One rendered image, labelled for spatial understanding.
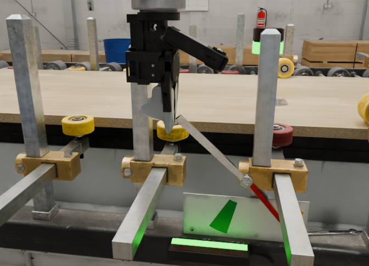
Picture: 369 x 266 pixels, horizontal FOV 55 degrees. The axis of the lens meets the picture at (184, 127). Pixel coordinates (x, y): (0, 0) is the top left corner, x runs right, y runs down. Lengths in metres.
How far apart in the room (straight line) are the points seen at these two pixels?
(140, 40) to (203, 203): 0.37
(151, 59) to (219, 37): 7.25
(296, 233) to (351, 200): 0.51
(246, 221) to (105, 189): 0.47
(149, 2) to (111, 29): 7.66
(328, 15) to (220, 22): 2.18
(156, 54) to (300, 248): 0.36
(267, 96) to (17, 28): 0.51
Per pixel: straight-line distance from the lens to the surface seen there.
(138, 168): 0.76
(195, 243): 0.79
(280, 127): 0.88
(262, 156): 0.73
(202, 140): 0.66
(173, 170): 0.75
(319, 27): 8.04
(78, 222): 0.89
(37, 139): 0.84
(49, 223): 0.91
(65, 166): 0.82
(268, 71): 0.68
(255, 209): 0.78
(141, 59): 0.60
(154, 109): 0.63
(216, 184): 1.00
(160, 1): 0.58
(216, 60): 0.59
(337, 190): 1.04
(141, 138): 0.74
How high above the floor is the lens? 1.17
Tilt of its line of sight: 18 degrees down
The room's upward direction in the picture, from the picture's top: straight up
